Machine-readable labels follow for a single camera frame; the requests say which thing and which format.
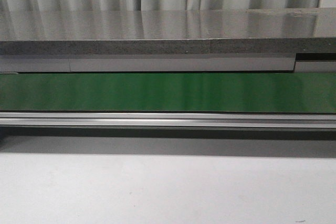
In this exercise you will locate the green conveyor belt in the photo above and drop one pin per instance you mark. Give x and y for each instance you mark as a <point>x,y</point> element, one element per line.
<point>170,92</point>

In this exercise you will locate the aluminium front conveyor rail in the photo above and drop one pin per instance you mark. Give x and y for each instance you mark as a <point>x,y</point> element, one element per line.
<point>203,120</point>

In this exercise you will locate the grey rear conveyor rail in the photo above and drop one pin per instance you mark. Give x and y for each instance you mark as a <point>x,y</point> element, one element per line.
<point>232,62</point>

